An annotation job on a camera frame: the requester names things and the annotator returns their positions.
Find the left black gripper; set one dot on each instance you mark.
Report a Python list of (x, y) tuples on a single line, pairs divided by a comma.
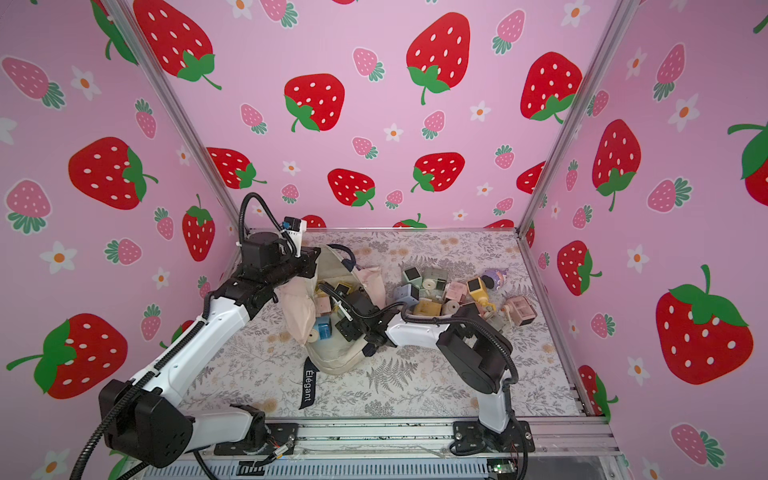
[(306, 261)]

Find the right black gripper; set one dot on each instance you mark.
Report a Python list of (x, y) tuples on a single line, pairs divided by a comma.
[(346, 327)]

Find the yellow pencil sharpener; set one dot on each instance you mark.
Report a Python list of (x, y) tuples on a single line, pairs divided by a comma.
[(427, 308), (479, 293), (344, 289)]

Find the blue grey pencil sharpener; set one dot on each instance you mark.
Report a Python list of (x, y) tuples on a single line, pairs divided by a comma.
[(408, 295)]

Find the cream canvas tote bag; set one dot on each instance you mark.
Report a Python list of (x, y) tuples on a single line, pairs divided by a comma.
[(333, 339)]

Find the mint green pencil sharpener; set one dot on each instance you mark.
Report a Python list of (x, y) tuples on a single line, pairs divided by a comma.
[(413, 277)]

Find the grey green pencil sharpener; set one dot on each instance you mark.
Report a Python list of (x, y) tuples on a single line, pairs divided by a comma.
[(434, 282)]

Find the pink pencil sharpener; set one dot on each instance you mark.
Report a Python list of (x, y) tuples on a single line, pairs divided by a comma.
[(519, 311), (456, 291), (323, 305)]

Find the pale green pencil sharpener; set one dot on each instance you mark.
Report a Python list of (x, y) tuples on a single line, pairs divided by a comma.
[(497, 321)]

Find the purple pencil sharpener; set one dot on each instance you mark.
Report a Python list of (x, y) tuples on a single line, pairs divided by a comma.
[(494, 278)]

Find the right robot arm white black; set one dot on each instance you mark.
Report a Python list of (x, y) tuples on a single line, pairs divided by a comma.
[(479, 354)]

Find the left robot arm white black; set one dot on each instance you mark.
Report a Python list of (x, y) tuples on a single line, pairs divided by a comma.
[(141, 417)]

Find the bright blue pencil sharpener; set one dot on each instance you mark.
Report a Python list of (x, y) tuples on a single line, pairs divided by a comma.
[(323, 328)]

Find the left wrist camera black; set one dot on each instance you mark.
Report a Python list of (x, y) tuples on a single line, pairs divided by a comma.
[(262, 250)]

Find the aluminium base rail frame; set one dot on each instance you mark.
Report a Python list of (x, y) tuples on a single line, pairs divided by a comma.
[(412, 448)]

